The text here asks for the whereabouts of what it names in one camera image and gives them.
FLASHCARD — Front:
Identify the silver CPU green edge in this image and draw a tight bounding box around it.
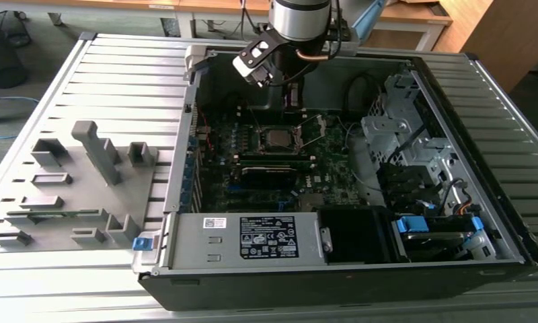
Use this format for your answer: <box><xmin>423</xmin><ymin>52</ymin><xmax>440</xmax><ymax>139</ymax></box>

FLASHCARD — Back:
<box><xmin>267</xmin><ymin>129</ymin><xmax>292</xmax><ymax>148</ymax></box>

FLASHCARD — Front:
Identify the CPU socket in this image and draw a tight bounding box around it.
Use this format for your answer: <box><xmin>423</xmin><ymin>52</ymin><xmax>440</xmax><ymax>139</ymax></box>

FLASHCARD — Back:
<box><xmin>251</xmin><ymin>123</ymin><xmax>308</xmax><ymax>155</ymax></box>

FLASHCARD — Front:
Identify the grey case release latch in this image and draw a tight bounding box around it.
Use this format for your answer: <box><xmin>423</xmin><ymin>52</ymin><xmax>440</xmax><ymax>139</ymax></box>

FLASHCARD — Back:
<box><xmin>182</xmin><ymin>45</ymin><xmax>218</xmax><ymax>83</ymax></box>

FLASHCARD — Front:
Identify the green RAM stick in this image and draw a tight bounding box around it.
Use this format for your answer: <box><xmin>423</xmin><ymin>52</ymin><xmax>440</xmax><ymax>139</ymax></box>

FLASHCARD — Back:
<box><xmin>6</xmin><ymin>209</ymin><xmax>99</xmax><ymax>218</ymax></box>
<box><xmin>239</xmin><ymin>158</ymin><xmax>310</xmax><ymax>166</ymax></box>

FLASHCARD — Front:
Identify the silver metal drive cage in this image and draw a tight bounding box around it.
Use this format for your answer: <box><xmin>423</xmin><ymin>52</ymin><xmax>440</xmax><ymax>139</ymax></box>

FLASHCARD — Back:
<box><xmin>359</xmin><ymin>72</ymin><xmax>460</xmax><ymax>203</ymax></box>

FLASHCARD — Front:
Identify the green motherboard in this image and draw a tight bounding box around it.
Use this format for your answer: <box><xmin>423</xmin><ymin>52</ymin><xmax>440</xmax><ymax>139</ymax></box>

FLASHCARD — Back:
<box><xmin>191</xmin><ymin>104</ymin><xmax>386</xmax><ymax>213</ymax></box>

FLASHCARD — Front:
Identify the black graphics card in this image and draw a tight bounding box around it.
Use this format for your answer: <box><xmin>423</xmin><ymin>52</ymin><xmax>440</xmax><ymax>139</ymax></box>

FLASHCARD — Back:
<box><xmin>239</xmin><ymin>164</ymin><xmax>300</xmax><ymax>191</ymax></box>

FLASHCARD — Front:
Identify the grey chipset heatsink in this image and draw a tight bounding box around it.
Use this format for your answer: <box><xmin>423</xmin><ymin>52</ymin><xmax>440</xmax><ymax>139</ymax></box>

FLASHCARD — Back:
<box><xmin>298</xmin><ymin>193</ymin><xmax>326</xmax><ymax>212</ymax></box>

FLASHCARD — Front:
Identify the long wooden desk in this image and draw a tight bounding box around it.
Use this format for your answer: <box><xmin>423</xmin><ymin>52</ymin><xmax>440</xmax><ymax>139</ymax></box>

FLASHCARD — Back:
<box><xmin>0</xmin><ymin>0</ymin><xmax>182</xmax><ymax>26</ymax></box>

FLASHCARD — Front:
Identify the black plastic drive bay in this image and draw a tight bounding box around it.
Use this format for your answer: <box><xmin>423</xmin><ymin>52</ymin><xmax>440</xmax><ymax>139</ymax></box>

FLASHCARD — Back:
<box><xmin>375</xmin><ymin>164</ymin><xmax>440</xmax><ymax>211</ymax></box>

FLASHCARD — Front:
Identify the grey parts rack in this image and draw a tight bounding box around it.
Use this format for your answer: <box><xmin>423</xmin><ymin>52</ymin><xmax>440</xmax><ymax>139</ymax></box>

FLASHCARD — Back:
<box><xmin>0</xmin><ymin>120</ymin><xmax>163</xmax><ymax>254</ymax></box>

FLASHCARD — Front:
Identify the wooden cabinet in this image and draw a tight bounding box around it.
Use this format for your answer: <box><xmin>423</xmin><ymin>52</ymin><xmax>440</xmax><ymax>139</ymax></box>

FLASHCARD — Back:
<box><xmin>432</xmin><ymin>0</ymin><xmax>538</xmax><ymax>94</ymax></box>

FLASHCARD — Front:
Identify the hard disk blue carrier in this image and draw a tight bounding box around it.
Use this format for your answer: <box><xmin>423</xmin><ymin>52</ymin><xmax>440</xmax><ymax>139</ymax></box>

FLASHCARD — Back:
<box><xmin>391</xmin><ymin>215</ymin><xmax>484</xmax><ymax>263</ymax></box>

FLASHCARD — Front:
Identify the grey power supply unit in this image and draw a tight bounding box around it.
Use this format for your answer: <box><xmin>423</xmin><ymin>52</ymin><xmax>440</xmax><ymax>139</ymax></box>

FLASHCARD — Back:
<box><xmin>160</xmin><ymin>211</ymin><xmax>327</xmax><ymax>270</ymax></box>

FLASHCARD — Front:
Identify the black mesh waste bin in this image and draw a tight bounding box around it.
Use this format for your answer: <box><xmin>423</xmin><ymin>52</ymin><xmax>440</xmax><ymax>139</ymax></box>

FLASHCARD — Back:
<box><xmin>0</xmin><ymin>9</ymin><xmax>32</xmax><ymax>90</ymax></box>

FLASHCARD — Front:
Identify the black open PC case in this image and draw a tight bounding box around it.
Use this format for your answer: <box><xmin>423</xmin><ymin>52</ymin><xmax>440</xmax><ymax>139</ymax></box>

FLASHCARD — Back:
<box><xmin>131</xmin><ymin>42</ymin><xmax>538</xmax><ymax>312</ymax></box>

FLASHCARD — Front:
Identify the copper coloured cable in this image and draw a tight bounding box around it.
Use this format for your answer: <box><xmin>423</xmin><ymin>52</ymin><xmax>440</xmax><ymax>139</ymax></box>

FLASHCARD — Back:
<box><xmin>294</xmin><ymin>48</ymin><xmax>331</xmax><ymax>64</ymax></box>

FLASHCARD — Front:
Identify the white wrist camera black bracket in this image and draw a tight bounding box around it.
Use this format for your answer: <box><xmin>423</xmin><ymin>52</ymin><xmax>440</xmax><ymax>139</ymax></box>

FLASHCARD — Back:
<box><xmin>231</xmin><ymin>30</ymin><xmax>280</xmax><ymax>89</ymax></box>

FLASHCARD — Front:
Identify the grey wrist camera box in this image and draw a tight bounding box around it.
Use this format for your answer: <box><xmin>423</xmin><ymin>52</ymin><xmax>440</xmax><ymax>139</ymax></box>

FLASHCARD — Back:
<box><xmin>324</xmin><ymin>20</ymin><xmax>358</xmax><ymax>58</ymax></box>

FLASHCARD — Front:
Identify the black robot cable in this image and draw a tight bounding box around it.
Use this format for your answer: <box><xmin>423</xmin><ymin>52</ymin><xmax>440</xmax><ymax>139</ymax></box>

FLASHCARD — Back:
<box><xmin>327</xmin><ymin>0</ymin><xmax>344</xmax><ymax>58</ymax></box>

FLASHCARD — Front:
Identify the thin robot cable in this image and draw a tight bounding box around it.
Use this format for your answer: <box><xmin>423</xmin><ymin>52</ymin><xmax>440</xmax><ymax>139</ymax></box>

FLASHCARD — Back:
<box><xmin>236</xmin><ymin>0</ymin><xmax>272</xmax><ymax>34</ymax></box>

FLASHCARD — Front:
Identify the grey wire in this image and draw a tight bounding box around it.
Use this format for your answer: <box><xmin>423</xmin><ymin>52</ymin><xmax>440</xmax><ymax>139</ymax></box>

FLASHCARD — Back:
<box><xmin>338</xmin><ymin>116</ymin><xmax>386</xmax><ymax>199</ymax></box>

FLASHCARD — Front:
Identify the red black twisted wire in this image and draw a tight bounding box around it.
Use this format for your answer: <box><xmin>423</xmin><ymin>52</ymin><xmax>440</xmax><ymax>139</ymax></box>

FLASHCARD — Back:
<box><xmin>198</xmin><ymin>107</ymin><xmax>215</xmax><ymax>151</ymax></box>

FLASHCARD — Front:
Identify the coloured power cable bundle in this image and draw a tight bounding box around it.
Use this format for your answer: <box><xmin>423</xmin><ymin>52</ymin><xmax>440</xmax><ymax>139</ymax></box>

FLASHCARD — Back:
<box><xmin>438</xmin><ymin>178</ymin><xmax>480</xmax><ymax>218</ymax></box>

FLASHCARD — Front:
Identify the blue floor cable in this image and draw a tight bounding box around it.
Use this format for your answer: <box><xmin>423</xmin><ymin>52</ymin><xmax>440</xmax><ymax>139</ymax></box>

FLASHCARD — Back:
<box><xmin>0</xmin><ymin>96</ymin><xmax>39</xmax><ymax>141</ymax></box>

